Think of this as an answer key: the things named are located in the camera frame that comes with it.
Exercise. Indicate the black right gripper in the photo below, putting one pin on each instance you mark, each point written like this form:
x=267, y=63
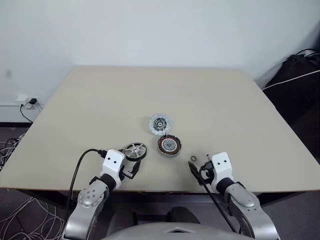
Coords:
x=208, y=167

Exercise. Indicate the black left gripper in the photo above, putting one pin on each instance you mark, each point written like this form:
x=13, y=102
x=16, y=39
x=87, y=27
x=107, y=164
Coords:
x=123, y=173

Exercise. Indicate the silver spoked rotor wheel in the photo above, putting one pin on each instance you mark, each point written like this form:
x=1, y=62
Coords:
x=135, y=150

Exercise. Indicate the copper wound motor stator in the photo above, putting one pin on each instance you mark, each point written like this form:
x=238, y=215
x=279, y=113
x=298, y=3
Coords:
x=162, y=146

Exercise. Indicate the silver motor end cover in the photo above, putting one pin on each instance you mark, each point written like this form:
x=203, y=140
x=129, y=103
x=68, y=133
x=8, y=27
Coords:
x=154, y=118

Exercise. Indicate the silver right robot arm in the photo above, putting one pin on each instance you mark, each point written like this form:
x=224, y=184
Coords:
x=241, y=198

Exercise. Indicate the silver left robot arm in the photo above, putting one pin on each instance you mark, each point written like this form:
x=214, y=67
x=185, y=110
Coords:
x=87, y=197

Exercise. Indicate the silver robot torso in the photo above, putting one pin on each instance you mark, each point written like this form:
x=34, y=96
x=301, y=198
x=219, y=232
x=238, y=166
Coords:
x=175, y=232

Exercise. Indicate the black bag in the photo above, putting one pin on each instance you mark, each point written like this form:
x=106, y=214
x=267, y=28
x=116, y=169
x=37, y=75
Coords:
x=295, y=100

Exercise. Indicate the black plug adapter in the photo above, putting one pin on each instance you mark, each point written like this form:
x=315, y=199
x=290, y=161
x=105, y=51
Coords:
x=32, y=101

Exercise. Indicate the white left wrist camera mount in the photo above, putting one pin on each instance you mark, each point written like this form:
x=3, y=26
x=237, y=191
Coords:
x=113, y=162

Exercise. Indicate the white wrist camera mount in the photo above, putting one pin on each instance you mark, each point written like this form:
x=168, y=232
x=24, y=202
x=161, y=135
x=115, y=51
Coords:
x=113, y=162
x=221, y=163

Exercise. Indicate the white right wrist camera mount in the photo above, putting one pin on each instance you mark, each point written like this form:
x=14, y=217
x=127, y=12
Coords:
x=221, y=163

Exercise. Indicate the white wall power strip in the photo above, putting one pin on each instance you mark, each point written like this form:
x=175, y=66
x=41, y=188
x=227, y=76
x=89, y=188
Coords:
x=22, y=98

